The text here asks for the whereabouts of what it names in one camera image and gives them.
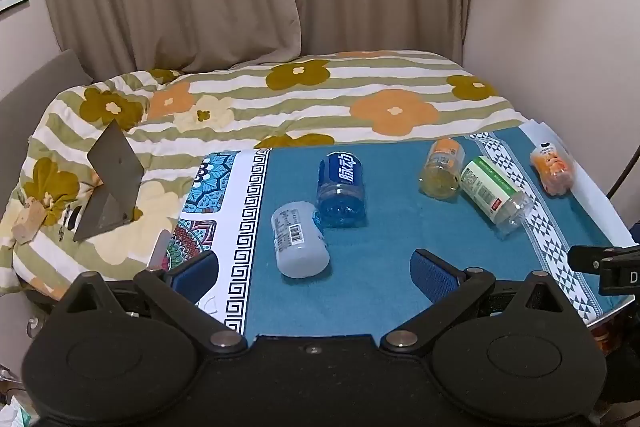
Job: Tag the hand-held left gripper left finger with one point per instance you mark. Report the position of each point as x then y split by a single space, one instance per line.
194 276

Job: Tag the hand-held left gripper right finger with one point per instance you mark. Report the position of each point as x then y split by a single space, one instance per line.
431 274

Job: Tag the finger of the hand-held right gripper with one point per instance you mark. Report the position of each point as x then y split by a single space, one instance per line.
586 258

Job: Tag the white plastic bottle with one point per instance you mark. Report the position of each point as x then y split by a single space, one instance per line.
300 241

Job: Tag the teal patterned table cloth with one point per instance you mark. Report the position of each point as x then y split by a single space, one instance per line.
390 252

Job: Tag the green and white labelled bottle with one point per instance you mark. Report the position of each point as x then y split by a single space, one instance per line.
492 193

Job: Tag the yellow drink bottle orange label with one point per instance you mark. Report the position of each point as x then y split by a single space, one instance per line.
442 169

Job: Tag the blue labelled bottle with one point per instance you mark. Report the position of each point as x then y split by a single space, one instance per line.
341 189

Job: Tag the grey laptop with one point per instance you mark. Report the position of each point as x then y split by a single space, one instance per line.
112 182

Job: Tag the wooden tag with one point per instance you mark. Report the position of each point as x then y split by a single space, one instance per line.
27 223

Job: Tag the floral striped blanket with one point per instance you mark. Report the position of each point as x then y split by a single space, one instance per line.
310 107

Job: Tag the grey sofa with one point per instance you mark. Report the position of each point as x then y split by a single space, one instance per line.
35 79

